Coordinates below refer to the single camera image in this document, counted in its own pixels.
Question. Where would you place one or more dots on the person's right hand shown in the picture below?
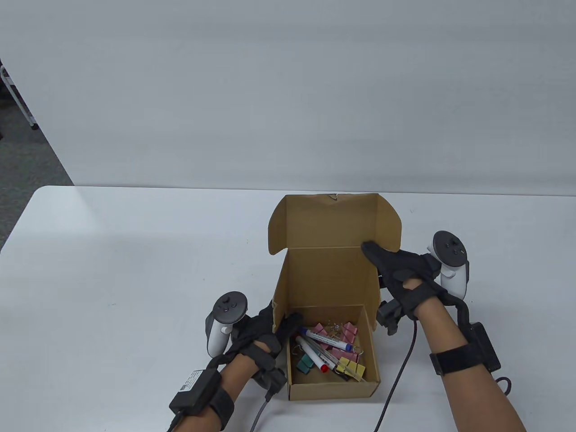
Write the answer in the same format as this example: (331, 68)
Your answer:
(400, 270)

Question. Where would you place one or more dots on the person's left hand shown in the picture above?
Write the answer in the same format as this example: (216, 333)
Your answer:
(258, 328)

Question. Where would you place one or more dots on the white marker red cap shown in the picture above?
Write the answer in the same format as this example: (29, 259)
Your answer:
(312, 355)

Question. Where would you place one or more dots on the white marker blue cap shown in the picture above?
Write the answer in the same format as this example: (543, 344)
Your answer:
(328, 340)

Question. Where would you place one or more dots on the brown cardboard mailer box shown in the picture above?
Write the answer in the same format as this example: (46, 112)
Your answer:
(324, 279)

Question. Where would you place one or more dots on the pile of coloured binder clips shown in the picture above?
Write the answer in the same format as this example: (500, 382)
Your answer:
(350, 333)

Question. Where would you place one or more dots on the person's right forearm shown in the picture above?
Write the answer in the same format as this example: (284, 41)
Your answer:
(468, 396)

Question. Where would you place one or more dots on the person's left forearm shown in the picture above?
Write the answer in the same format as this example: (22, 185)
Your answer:
(236, 375)

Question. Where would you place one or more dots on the white grey handheld controller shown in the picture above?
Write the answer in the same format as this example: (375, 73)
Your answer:
(450, 252)
(218, 335)

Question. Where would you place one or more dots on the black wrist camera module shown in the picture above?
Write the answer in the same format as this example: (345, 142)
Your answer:
(389, 315)
(270, 382)

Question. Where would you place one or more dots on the white metal rack frame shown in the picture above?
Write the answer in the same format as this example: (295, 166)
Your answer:
(17, 95)

